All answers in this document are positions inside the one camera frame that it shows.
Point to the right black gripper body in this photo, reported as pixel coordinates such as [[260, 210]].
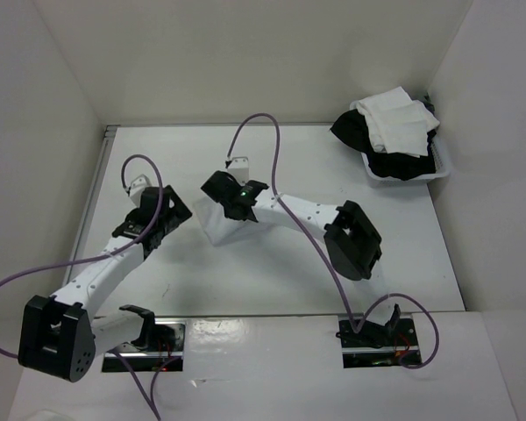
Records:
[[226, 208]]

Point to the white plastic laundry basket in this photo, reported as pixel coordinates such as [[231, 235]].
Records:
[[441, 161]]

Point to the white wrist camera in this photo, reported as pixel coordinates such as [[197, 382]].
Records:
[[238, 168], [136, 187]]

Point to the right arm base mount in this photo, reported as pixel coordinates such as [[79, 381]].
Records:
[[390, 345]]

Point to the black skirt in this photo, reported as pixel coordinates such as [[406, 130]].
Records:
[[351, 129]]

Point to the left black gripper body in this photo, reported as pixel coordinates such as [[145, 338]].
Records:
[[131, 215]]

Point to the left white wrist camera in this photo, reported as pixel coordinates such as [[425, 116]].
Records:
[[136, 187]]

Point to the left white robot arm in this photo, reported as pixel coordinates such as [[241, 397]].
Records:
[[62, 334]]

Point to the light white skirt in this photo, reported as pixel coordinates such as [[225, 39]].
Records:
[[220, 230]]

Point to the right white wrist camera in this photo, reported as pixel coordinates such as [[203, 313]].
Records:
[[238, 168]]

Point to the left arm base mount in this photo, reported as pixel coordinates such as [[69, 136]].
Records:
[[165, 351]]

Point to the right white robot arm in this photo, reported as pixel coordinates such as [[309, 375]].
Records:
[[351, 240]]

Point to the cream white skirt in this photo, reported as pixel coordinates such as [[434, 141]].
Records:
[[396, 123]]

